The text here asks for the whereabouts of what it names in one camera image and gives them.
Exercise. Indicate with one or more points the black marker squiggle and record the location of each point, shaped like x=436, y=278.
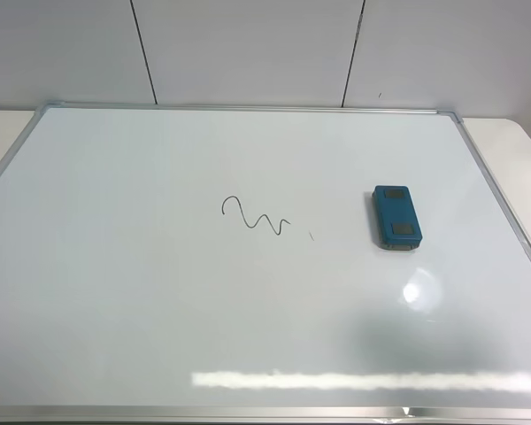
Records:
x=253, y=222

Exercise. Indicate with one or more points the white whiteboard with aluminium frame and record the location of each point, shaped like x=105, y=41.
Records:
x=126, y=296

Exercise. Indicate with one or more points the blue board eraser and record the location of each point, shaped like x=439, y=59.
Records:
x=397, y=220

